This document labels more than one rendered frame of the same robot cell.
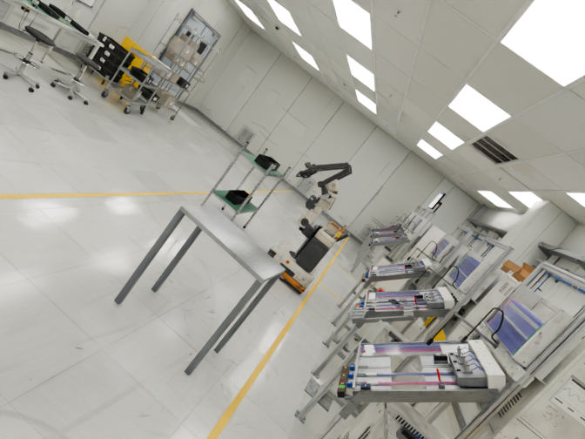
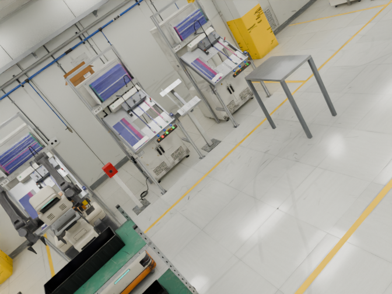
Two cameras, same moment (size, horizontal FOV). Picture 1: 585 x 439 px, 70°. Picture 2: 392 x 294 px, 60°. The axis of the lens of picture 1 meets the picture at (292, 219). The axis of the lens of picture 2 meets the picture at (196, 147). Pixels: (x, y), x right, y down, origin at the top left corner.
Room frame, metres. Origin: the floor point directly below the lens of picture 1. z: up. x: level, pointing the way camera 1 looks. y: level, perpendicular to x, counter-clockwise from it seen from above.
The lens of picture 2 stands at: (5.23, 3.00, 2.19)
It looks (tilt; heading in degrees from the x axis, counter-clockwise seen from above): 24 degrees down; 246
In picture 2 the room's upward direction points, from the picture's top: 35 degrees counter-clockwise
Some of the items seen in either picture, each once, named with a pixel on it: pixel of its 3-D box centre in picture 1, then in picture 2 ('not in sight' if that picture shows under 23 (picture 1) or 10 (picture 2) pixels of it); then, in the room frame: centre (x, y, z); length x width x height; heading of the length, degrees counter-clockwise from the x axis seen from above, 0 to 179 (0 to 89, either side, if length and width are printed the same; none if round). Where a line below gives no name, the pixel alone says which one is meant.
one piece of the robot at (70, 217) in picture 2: (313, 201); (69, 224); (5.31, -0.08, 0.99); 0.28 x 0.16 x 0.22; 173
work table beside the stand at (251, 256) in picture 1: (202, 284); (289, 95); (2.64, 0.21, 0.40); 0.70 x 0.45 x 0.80; 79
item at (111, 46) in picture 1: (107, 61); not in sight; (7.70, 4.54, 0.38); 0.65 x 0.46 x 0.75; 86
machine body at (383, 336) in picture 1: (391, 377); (155, 150); (3.77, -1.65, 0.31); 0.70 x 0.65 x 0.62; 173
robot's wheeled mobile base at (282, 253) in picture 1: (292, 265); (118, 266); (5.27, -0.36, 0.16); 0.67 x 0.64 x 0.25; 83
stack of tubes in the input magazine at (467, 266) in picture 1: (469, 273); (110, 82); (3.72, -1.53, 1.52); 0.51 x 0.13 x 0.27; 173
